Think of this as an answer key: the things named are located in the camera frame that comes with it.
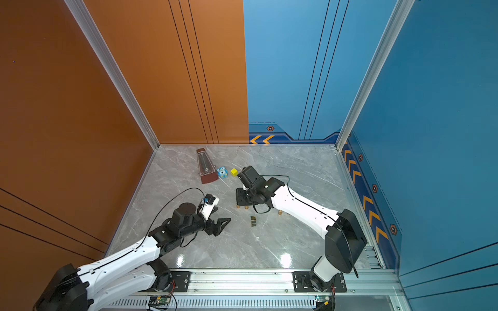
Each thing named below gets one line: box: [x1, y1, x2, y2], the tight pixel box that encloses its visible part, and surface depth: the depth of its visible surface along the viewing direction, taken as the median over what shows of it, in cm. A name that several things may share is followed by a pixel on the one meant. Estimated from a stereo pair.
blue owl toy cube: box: [216, 165, 229, 179], surface depth 107 cm
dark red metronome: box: [196, 147, 219, 185], surface depth 101 cm
